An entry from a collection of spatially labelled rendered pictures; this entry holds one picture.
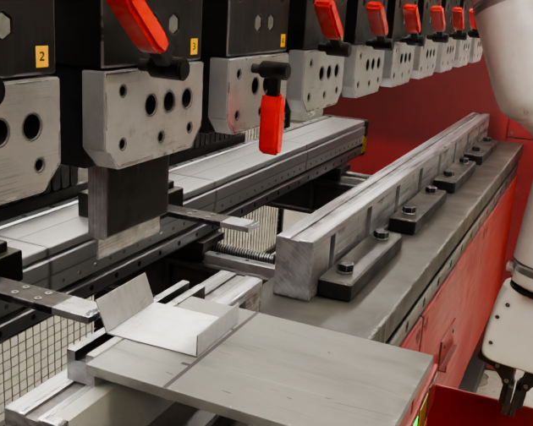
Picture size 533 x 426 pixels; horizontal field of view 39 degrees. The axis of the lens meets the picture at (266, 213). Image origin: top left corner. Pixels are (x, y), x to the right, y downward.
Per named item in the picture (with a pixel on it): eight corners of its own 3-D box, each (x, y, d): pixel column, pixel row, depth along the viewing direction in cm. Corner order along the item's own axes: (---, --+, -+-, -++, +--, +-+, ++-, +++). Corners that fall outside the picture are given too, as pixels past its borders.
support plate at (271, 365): (377, 465, 55) (379, 453, 54) (85, 374, 65) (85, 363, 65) (432, 364, 70) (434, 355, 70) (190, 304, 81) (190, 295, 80)
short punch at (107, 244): (107, 262, 66) (107, 157, 63) (88, 258, 67) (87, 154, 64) (167, 233, 75) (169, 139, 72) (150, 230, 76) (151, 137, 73)
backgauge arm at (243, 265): (283, 335, 132) (288, 261, 128) (3, 264, 157) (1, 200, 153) (300, 319, 139) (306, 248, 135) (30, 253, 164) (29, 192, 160)
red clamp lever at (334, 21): (337, -5, 86) (353, 48, 94) (304, -7, 88) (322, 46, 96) (332, 8, 85) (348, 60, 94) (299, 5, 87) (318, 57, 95)
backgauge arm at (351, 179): (396, 230, 198) (402, 178, 194) (187, 191, 223) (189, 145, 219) (403, 222, 205) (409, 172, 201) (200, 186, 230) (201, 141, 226)
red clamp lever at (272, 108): (278, 157, 78) (285, 63, 76) (244, 152, 80) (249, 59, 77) (285, 155, 80) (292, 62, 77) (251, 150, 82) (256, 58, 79)
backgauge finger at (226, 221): (233, 249, 100) (235, 213, 99) (77, 216, 110) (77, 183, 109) (271, 227, 111) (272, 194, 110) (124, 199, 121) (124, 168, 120)
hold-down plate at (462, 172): (453, 193, 184) (455, 182, 183) (431, 190, 186) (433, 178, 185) (475, 172, 210) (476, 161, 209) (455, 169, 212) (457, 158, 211)
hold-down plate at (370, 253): (349, 303, 113) (351, 284, 112) (315, 295, 115) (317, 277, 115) (401, 249, 140) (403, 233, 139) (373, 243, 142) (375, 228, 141)
